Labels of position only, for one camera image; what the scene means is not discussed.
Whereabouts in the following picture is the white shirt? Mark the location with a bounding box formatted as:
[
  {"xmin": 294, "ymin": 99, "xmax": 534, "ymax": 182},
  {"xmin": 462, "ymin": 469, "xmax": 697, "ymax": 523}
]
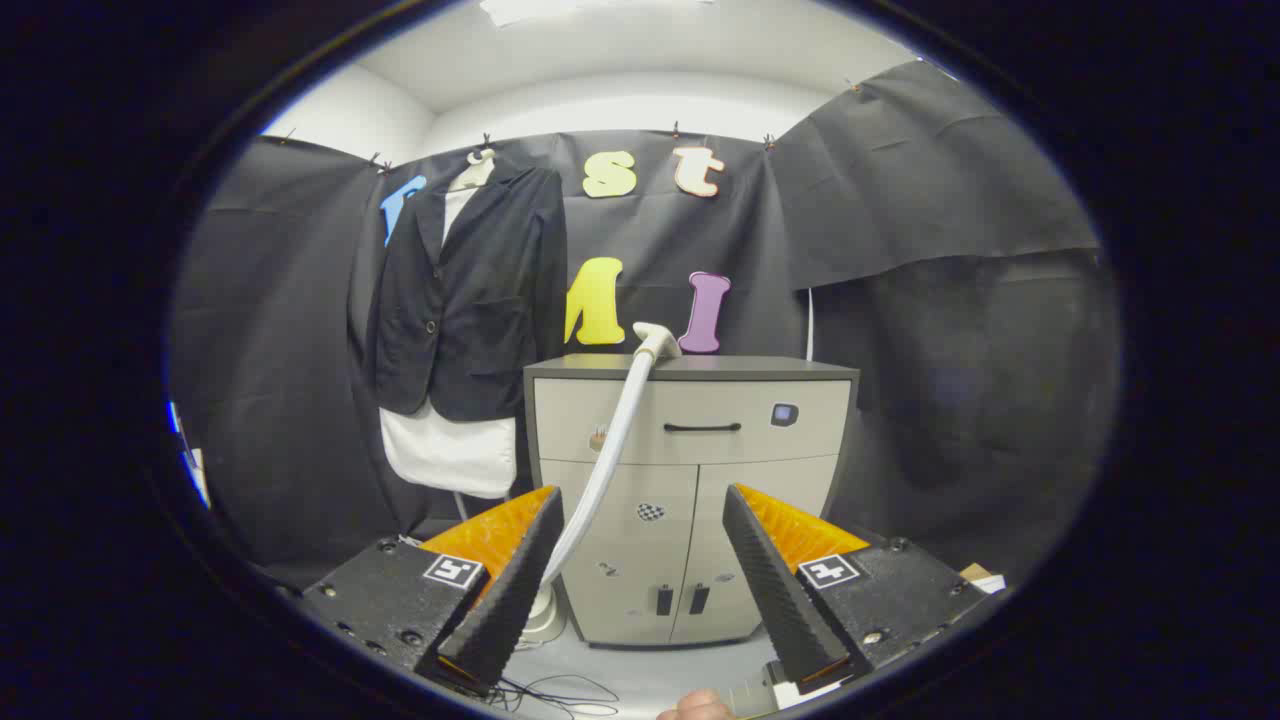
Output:
[{"xmin": 380, "ymin": 180, "xmax": 519, "ymax": 499}]

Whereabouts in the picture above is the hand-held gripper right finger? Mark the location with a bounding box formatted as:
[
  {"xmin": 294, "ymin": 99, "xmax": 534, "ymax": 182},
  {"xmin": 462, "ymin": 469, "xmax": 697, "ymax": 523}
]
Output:
[{"xmin": 722, "ymin": 484, "xmax": 991, "ymax": 696}]

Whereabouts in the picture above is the black suit jacket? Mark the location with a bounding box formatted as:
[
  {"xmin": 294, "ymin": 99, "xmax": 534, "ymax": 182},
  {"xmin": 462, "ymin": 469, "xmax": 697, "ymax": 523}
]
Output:
[{"xmin": 365, "ymin": 160, "xmax": 568, "ymax": 423}]

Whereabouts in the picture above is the black backdrop cloth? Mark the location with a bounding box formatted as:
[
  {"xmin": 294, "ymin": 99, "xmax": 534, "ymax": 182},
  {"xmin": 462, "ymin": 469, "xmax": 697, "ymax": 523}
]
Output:
[{"xmin": 170, "ymin": 58, "xmax": 1121, "ymax": 591}]

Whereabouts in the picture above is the grey cabinet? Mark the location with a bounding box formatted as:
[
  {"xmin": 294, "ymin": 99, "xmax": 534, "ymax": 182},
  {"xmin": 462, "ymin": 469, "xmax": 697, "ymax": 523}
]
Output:
[{"xmin": 523, "ymin": 353, "xmax": 861, "ymax": 649}]

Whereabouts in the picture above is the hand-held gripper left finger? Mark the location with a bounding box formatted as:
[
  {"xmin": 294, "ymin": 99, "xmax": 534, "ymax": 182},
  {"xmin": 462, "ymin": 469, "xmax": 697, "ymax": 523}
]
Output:
[{"xmin": 300, "ymin": 486, "xmax": 566, "ymax": 698}]

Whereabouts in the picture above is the long ceiling light panel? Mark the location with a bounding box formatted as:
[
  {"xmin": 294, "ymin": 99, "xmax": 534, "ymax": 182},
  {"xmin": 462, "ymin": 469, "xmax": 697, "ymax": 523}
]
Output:
[{"xmin": 480, "ymin": 0, "xmax": 716, "ymax": 26}]

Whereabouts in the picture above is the white garment steamer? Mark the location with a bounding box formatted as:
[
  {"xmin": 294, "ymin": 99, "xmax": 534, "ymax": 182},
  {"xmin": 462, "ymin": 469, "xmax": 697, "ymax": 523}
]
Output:
[{"xmin": 518, "ymin": 322, "xmax": 683, "ymax": 643}]

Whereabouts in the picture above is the thin black floor cable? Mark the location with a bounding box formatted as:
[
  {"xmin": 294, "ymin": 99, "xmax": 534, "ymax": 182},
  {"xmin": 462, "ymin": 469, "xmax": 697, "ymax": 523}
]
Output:
[{"xmin": 490, "ymin": 675, "xmax": 621, "ymax": 719}]

